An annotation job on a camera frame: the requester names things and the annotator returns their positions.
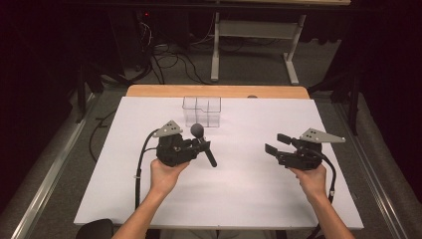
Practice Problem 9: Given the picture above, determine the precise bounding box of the white table board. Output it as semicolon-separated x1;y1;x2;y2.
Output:
73;96;365;231

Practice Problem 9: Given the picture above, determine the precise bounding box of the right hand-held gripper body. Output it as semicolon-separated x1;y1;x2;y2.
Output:
278;127;346;172

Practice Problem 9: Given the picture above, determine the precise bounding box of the bundle of floor cables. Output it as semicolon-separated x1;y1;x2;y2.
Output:
137;19;213;86

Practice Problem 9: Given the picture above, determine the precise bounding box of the black stand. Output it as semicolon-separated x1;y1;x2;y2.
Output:
75;61;105;124
308;66;363;137

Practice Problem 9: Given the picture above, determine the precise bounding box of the person's left hand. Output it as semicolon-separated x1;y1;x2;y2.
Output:
149;158;191;199

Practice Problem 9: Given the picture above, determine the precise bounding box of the white desk frame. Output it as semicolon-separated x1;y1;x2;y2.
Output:
210;11;308;86

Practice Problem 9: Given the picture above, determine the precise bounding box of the clear acrylic organizer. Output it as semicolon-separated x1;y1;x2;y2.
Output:
181;96;222;128

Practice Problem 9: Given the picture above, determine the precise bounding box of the black floor cable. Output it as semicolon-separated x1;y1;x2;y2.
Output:
88;109;117;164

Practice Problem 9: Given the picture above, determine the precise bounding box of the black chair seat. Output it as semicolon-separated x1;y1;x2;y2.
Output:
75;218;114;239

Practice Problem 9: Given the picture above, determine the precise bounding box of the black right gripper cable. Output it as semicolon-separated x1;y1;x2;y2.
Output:
307;147;338;239

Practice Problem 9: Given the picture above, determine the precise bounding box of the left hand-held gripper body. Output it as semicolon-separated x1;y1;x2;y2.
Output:
152;119;200;167

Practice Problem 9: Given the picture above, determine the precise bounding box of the person's right hand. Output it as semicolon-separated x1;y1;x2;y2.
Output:
288;163;328;202

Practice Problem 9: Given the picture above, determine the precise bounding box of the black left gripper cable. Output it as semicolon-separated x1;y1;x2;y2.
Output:
133;128;161;211

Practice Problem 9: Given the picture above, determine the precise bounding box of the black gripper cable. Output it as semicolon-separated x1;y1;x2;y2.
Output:
133;128;161;211
307;147;338;239

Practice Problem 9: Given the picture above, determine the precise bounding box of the metal floor rail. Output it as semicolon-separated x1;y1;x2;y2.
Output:
333;102;410;239
9;93;98;239

